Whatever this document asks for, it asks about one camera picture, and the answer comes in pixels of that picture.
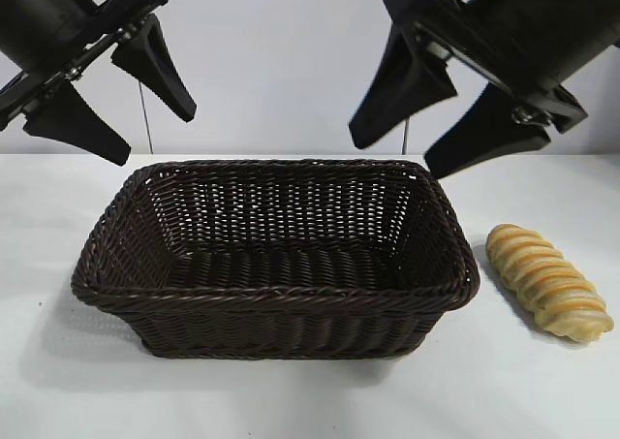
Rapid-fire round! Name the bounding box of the long twisted golden bread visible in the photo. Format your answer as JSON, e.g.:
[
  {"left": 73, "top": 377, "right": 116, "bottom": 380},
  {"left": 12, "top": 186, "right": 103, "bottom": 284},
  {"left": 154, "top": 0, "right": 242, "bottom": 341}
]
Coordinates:
[{"left": 485, "top": 223, "right": 615, "bottom": 346}]

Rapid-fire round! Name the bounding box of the dark brown wicker basket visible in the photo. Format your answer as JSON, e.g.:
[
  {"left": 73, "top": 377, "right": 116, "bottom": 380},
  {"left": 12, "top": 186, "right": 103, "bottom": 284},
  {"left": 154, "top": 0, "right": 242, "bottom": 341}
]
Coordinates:
[{"left": 71, "top": 158, "right": 481, "bottom": 361}]

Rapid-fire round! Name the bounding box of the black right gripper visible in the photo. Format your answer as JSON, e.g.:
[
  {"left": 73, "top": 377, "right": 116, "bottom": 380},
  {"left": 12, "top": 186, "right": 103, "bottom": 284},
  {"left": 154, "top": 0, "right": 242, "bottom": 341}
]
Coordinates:
[{"left": 348, "top": 0, "right": 620, "bottom": 179}]

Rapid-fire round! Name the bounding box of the thin dark hanging cable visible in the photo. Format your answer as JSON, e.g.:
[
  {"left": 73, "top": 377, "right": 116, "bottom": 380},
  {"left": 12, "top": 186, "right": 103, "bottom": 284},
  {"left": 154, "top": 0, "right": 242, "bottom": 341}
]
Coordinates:
[{"left": 137, "top": 77, "right": 156, "bottom": 156}]

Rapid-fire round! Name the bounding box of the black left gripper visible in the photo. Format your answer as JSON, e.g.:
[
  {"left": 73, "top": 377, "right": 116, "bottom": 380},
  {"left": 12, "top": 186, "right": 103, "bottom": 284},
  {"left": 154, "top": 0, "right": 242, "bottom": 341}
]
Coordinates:
[{"left": 0, "top": 0, "right": 198, "bottom": 167}]

